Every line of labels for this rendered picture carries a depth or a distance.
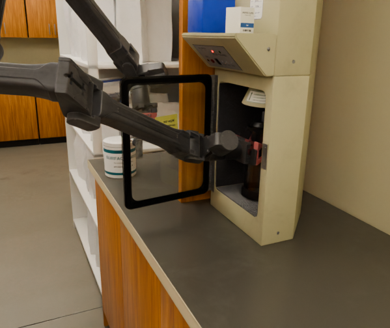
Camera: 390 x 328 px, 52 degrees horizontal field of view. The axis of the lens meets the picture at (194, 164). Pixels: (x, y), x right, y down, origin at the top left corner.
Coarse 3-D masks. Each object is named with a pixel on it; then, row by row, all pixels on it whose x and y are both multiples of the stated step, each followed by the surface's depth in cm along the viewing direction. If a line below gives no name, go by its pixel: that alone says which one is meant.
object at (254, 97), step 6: (252, 90) 114; (258, 90) 112; (246, 96) 116; (252, 96) 113; (258, 96) 112; (264, 96) 111; (246, 102) 115; (252, 102) 113; (258, 102) 111; (264, 102) 111
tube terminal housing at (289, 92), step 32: (288, 0) 95; (320, 0) 107; (256, 32) 104; (288, 32) 97; (288, 64) 100; (288, 96) 103; (288, 128) 106; (288, 160) 109; (288, 192) 112; (256, 224) 115; (288, 224) 116
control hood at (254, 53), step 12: (192, 36) 113; (204, 36) 106; (216, 36) 100; (228, 36) 95; (240, 36) 92; (252, 36) 94; (264, 36) 95; (276, 36) 97; (192, 48) 122; (228, 48) 101; (240, 48) 95; (252, 48) 95; (264, 48) 96; (204, 60) 122; (240, 60) 101; (252, 60) 96; (264, 60) 97; (252, 72) 102; (264, 72) 98
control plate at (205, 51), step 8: (200, 48) 116; (208, 48) 111; (216, 48) 106; (224, 48) 102; (208, 56) 116; (216, 56) 111; (224, 56) 107; (216, 64) 118; (224, 64) 113; (232, 64) 108
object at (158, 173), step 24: (120, 96) 112; (144, 96) 116; (168, 96) 120; (192, 96) 124; (168, 120) 122; (192, 120) 127; (144, 144) 120; (144, 168) 122; (168, 168) 127; (192, 168) 132; (144, 192) 124; (168, 192) 129
